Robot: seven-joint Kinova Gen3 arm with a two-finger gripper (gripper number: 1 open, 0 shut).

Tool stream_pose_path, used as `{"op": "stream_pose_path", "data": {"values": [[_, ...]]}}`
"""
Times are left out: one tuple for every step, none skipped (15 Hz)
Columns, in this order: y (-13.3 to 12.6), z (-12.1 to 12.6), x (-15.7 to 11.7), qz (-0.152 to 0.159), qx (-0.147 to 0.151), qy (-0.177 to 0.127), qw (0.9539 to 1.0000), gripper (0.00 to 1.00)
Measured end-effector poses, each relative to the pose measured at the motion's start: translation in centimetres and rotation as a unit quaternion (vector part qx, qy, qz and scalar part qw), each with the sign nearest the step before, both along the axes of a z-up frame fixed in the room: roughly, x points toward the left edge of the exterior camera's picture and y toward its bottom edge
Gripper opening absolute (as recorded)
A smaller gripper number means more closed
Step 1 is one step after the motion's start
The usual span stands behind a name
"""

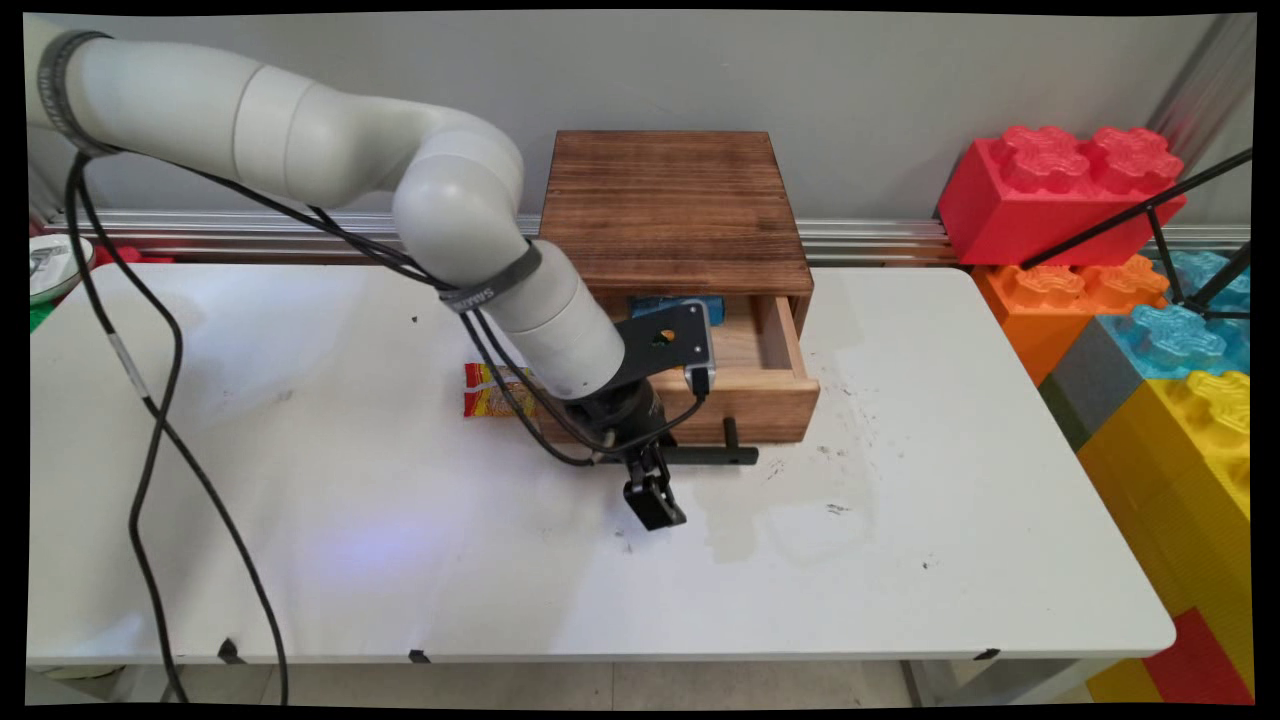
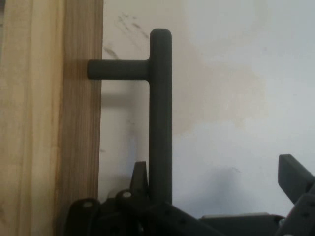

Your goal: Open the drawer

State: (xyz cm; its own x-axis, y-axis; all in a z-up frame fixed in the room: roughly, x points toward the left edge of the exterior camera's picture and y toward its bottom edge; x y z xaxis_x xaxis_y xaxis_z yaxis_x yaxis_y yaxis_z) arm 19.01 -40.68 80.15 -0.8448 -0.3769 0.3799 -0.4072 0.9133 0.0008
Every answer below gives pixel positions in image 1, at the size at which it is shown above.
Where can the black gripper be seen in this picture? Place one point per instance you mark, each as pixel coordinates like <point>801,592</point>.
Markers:
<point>620,415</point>

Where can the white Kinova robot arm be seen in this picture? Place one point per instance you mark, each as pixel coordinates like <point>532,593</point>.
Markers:
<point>300,130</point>

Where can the red yellow snack packet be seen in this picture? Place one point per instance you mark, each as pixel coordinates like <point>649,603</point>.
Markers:
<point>485,395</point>

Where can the blue packet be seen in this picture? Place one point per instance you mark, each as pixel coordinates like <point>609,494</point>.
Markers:
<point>690,304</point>

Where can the brown wooden drawer cabinet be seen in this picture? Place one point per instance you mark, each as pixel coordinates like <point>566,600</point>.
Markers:
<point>670,200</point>

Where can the big orange building block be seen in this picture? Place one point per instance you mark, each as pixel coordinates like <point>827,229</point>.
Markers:
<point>1045,310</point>

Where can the big grey building block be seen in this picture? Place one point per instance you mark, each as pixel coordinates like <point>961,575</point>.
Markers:
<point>1095,380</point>

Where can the big red building block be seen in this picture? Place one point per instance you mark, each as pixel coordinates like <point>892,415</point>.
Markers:
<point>1040,205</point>

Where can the big yellow building block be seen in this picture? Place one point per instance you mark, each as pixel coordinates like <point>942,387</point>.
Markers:
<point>1180,480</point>

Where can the black tripod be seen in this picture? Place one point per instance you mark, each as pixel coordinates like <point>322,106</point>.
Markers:
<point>1110,225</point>

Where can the big blue building block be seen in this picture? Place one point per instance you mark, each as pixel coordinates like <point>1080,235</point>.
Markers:
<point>1170,340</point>

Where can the small red building block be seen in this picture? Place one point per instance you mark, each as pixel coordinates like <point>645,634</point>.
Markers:
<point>1200,665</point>

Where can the red flat object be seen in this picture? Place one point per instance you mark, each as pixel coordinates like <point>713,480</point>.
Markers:
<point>125,256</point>

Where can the green flat object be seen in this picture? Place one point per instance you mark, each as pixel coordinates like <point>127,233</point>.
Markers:
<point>42,315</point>

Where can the white round plate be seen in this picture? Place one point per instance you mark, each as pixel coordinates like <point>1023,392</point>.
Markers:
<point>52,265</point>

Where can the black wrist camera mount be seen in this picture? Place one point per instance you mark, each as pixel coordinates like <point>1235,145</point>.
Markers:
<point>665,340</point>

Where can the horizontal aluminium rail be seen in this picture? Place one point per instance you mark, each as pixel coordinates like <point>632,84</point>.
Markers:
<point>250,236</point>

